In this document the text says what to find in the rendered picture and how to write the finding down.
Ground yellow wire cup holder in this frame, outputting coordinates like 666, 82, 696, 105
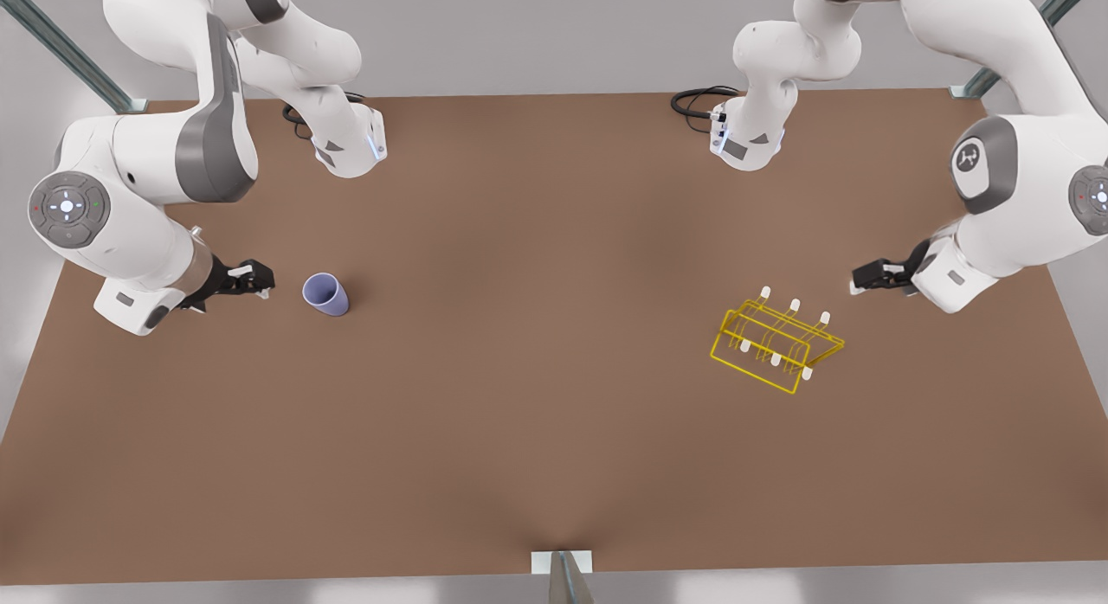
710, 286, 846, 395

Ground black cable loop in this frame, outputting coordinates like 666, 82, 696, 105
670, 86, 743, 135
282, 91, 368, 141

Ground lavender plastic cup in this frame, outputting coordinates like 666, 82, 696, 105
302, 273, 351, 318

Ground silver frame post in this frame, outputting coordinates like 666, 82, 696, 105
950, 0, 1100, 100
0, 0, 148, 114
531, 549, 595, 604

